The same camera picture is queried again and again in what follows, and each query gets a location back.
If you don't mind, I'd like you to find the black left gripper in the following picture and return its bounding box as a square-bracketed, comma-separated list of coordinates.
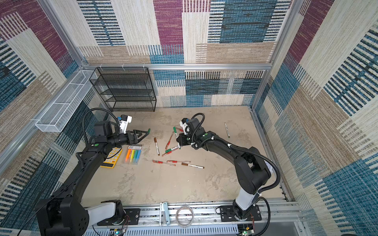
[108, 131, 149, 149]

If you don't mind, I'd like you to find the green cap marker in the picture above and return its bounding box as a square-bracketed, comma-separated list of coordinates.
[165, 145, 181, 153]
[173, 126, 178, 138]
[224, 123, 230, 138]

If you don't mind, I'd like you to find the brown cap marker bottom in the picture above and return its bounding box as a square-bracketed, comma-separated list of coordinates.
[181, 163, 204, 169]

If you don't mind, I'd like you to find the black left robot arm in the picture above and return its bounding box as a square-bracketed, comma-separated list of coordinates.
[35, 111, 150, 236]

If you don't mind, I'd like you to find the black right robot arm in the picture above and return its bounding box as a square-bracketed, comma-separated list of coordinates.
[176, 113, 281, 220]

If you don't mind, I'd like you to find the red gel pen upright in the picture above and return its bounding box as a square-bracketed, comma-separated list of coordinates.
[165, 131, 174, 150]

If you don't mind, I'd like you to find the red gel pen under marker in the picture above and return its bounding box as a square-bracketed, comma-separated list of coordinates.
[162, 149, 175, 156]

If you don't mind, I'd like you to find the red gel pen bottom middle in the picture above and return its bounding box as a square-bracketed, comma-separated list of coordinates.
[166, 160, 191, 163]

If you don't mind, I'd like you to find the red gel pen bottom left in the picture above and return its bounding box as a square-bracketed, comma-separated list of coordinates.
[152, 160, 176, 166]

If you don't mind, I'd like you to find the highlighter set clear case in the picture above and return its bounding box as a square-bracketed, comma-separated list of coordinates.
[124, 145, 143, 165]

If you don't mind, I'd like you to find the yellow calculator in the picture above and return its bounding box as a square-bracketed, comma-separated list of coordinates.
[101, 147, 122, 169]

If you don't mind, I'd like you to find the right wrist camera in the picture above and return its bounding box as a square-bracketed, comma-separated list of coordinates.
[180, 118, 190, 135]

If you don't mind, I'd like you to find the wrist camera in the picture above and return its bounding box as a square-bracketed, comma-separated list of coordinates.
[118, 115, 132, 134]
[180, 118, 190, 135]

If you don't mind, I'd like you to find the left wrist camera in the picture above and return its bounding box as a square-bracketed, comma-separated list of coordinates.
[118, 115, 132, 134]

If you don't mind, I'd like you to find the black wire mesh shelf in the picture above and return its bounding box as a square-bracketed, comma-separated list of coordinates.
[89, 67, 157, 112]

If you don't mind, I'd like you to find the aluminium rail bracket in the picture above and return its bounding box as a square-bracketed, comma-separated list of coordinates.
[159, 202, 170, 226]

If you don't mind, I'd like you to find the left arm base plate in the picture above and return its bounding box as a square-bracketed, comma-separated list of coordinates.
[96, 208, 140, 226]

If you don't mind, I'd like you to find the white wire mesh basket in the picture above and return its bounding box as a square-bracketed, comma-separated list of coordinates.
[35, 70, 93, 133]

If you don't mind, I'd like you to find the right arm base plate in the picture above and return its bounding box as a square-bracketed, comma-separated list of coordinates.
[216, 205, 262, 222]

